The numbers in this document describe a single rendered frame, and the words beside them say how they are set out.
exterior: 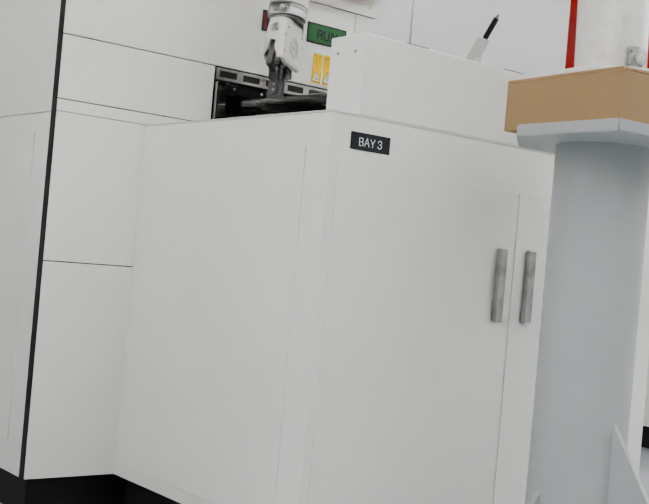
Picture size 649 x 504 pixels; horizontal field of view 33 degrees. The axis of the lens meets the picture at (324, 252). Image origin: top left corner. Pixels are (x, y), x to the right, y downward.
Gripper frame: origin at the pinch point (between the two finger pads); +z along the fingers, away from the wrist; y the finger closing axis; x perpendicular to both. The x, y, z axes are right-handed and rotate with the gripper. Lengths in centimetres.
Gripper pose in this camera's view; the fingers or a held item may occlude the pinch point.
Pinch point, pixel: (275, 90)
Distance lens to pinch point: 234.7
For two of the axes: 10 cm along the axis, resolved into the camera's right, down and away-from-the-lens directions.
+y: 3.8, 1.8, 9.1
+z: -1.4, 9.8, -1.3
